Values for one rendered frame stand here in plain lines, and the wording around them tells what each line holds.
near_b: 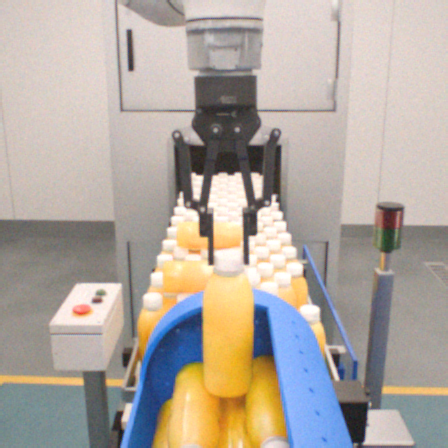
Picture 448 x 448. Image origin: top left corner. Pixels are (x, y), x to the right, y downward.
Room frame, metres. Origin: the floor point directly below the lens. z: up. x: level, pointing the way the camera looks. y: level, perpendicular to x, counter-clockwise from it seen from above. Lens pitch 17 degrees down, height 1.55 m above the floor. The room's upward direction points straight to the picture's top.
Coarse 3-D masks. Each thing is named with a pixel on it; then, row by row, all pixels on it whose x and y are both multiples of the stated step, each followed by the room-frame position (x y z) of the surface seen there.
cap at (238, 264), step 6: (216, 252) 0.67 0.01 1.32; (222, 252) 0.67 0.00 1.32; (228, 252) 0.67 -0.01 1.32; (234, 252) 0.67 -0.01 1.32; (240, 252) 0.67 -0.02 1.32; (216, 258) 0.65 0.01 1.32; (222, 258) 0.65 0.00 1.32; (228, 258) 0.65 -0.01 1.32; (234, 258) 0.65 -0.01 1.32; (240, 258) 0.65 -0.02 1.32; (216, 264) 0.66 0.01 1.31; (222, 264) 0.65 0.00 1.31; (228, 264) 0.65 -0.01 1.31; (234, 264) 0.65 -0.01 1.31; (240, 264) 0.65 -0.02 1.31; (228, 270) 0.65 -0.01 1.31; (234, 270) 0.65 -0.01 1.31
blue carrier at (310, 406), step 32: (160, 320) 0.76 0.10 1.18; (192, 320) 0.77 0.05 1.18; (256, 320) 0.76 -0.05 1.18; (288, 320) 0.70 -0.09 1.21; (160, 352) 0.77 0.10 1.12; (192, 352) 0.77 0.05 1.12; (256, 352) 0.77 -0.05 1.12; (288, 352) 0.60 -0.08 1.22; (320, 352) 0.70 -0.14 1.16; (160, 384) 0.77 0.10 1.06; (288, 384) 0.52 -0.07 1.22; (320, 384) 0.57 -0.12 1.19; (288, 416) 0.46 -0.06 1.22; (320, 416) 0.49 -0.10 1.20
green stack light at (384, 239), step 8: (376, 232) 1.17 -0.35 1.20; (384, 232) 1.16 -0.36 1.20; (392, 232) 1.15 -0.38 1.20; (400, 232) 1.16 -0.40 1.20; (376, 240) 1.17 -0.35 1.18; (384, 240) 1.16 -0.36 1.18; (392, 240) 1.15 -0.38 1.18; (400, 240) 1.16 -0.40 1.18; (376, 248) 1.17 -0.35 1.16; (384, 248) 1.15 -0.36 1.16; (392, 248) 1.15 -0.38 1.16; (400, 248) 1.16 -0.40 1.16
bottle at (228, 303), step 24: (216, 288) 0.64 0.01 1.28; (240, 288) 0.64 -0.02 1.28; (216, 312) 0.63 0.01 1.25; (240, 312) 0.63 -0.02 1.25; (216, 336) 0.63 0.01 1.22; (240, 336) 0.63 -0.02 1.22; (216, 360) 0.63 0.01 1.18; (240, 360) 0.63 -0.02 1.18; (216, 384) 0.63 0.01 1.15; (240, 384) 0.63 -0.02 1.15
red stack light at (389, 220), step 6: (378, 210) 1.17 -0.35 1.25; (378, 216) 1.17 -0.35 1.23; (384, 216) 1.16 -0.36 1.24; (390, 216) 1.15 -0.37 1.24; (396, 216) 1.15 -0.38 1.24; (402, 216) 1.16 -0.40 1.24; (378, 222) 1.17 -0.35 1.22; (384, 222) 1.16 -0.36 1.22; (390, 222) 1.15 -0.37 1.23; (396, 222) 1.15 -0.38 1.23; (402, 222) 1.16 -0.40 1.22; (390, 228) 1.15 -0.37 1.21; (396, 228) 1.15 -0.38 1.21
